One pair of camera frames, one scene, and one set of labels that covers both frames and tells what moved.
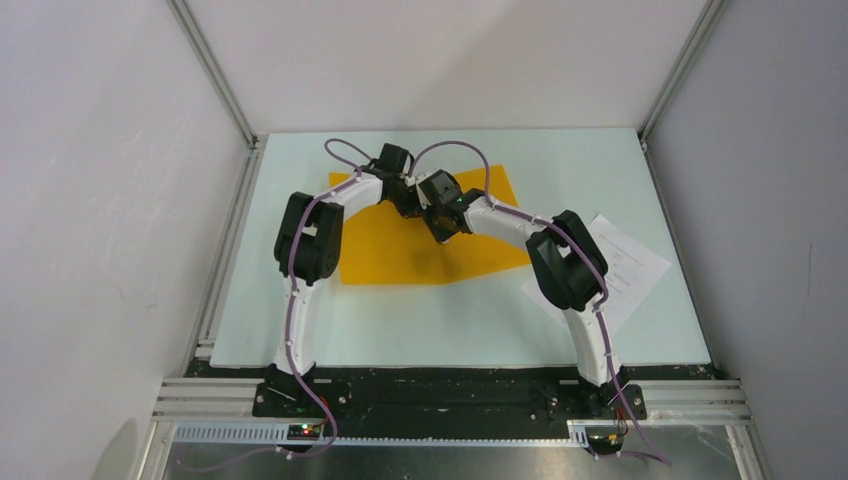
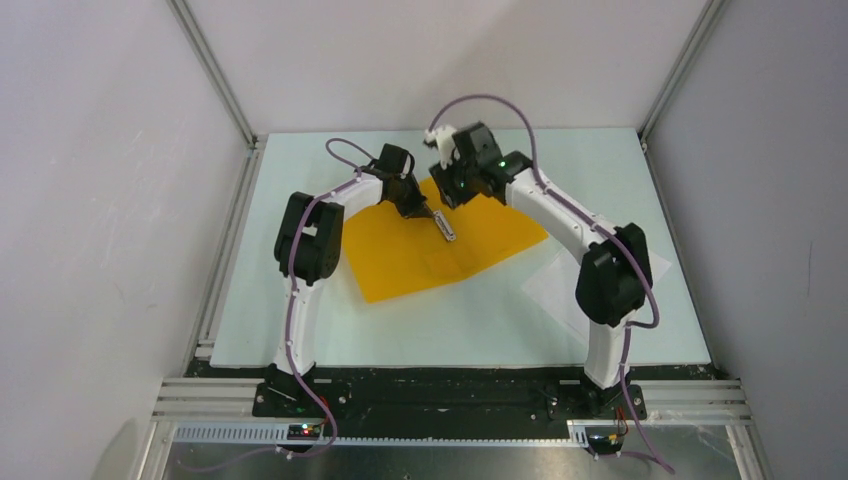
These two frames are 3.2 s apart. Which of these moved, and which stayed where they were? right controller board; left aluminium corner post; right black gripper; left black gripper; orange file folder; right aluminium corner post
Moved: right black gripper; orange file folder
Stayed: left aluminium corner post; right controller board; right aluminium corner post; left black gripper
